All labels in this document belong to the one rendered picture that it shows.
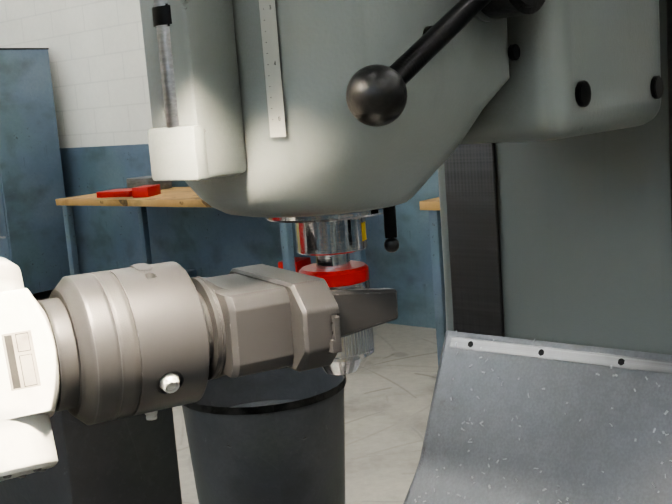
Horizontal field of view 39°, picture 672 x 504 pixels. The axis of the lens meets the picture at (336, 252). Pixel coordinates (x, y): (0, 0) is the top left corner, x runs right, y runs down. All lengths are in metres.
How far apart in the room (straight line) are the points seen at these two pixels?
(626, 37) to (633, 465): 0.40
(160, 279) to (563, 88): 0.29
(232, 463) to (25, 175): 5.59
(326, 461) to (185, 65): 2.16
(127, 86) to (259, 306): 7.00
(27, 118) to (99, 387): 7.44
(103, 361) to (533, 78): 0.33
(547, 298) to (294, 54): 0.52
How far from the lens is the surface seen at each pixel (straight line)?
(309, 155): 0.53
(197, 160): 0.53
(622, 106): 0.74
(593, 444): 0.95
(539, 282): 0.98
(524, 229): 0.98
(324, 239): 0.61
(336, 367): 0.64
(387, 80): 0.46
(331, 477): 2.67
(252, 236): 6.69
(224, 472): 2.60
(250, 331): 0.57
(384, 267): 5.97
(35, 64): 8.05
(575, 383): 0.97
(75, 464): 0.90
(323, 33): 0.52
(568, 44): 0.66
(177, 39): 0.53
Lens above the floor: 1.37
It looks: 9 degrees down
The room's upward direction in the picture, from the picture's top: 4 degrees counter-clockwise
